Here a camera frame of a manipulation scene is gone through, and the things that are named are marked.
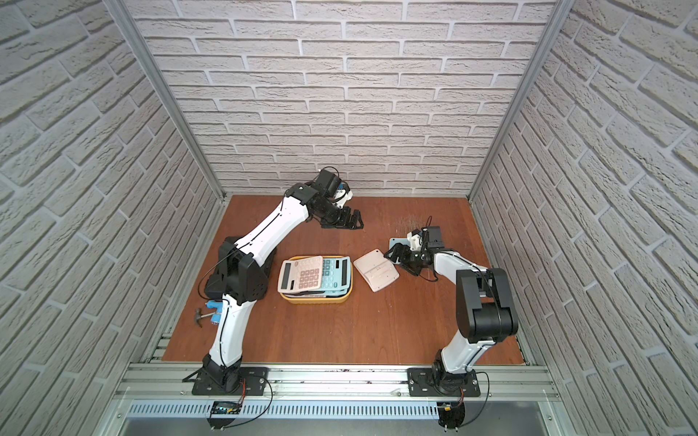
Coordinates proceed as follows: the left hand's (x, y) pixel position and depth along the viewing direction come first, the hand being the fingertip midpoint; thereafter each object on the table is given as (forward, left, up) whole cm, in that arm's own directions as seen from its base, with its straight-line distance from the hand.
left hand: (345, 215), depth 89 cm
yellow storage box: (-24, +15, -15) cm, 32 cm away
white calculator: (-12, -11, -16) cm, 23 cm away
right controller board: (-54, -29, -18) cm, 64 cm away
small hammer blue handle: (-24, +42, -18) cm, 52 cm away
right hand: (-9, -18, -13) cm, 24 cm away
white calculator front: (-17, +14, -10) cm, 24 cm away
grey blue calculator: (-17, +3, -10) cm, 20 cm away
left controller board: (-52, +33, -22) cm, 65 cm away
